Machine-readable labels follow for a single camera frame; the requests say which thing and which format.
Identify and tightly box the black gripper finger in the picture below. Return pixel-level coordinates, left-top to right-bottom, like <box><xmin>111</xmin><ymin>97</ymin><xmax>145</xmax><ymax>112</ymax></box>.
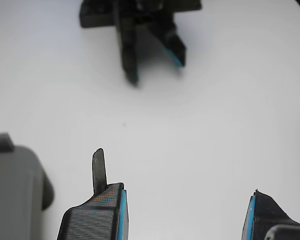
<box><xmin>56</xmin><ymin>148</ymin><xmax>129</xmax><ymax>240</ymax></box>
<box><xmin>241</xmin><ymin>188</ymin><xmax>300</xmax><ymax>240</ymax></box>

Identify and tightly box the grey plastic frame holder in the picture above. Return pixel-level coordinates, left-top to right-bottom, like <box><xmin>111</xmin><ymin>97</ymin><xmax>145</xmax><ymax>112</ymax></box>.
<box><xmin>0</xmin><ymin>133</ymin><xmax>55</xmax><ymax>240</ymax></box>

